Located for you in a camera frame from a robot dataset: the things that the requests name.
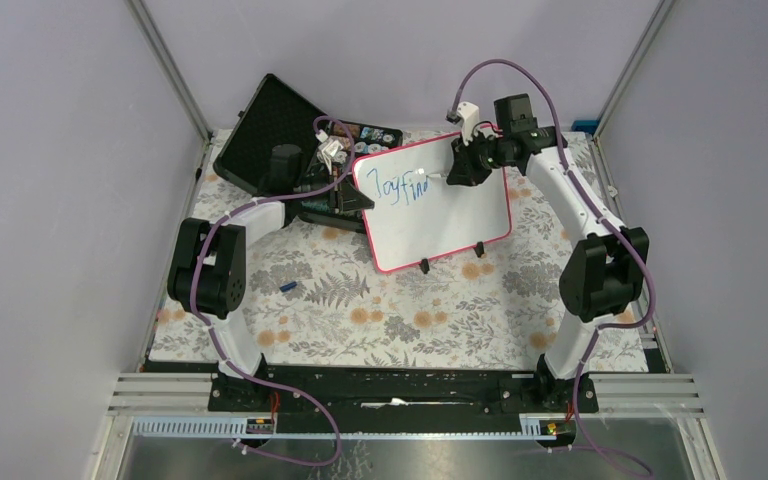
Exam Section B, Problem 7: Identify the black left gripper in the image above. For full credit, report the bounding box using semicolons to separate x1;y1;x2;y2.
293;163;373;214

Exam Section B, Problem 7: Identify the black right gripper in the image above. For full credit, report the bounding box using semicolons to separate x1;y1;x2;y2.
448;129;510;188

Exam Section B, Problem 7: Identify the pink framed whiteboard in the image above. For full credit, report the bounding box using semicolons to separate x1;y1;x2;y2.
352;133;513;273

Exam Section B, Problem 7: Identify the blue marker cap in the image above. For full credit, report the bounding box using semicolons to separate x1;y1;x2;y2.
279;282;297;293

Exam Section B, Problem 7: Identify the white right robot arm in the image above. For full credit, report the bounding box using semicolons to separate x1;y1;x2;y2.
446;94;649;412

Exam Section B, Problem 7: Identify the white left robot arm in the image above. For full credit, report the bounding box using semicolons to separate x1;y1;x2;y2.
167;138;357;411

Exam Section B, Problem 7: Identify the black poker chip case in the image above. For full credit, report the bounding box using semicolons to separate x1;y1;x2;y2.
214;73;405;196

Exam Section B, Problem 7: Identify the floral tablecloth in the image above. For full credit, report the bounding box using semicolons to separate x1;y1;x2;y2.
148;129;650;372

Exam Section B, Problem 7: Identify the blue clamp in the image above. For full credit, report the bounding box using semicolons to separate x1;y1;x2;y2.
571;119;600;136

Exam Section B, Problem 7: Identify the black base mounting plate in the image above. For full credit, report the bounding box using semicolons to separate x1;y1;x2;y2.
208;364;599;435

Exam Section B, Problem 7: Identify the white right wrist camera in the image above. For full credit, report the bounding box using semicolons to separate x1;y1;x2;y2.
446;102;480;145

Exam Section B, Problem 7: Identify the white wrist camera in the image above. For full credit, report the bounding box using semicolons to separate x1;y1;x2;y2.
446;102;480;145
315;130;348;172

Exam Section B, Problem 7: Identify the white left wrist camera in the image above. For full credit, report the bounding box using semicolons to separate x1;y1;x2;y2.
315;130;348;172

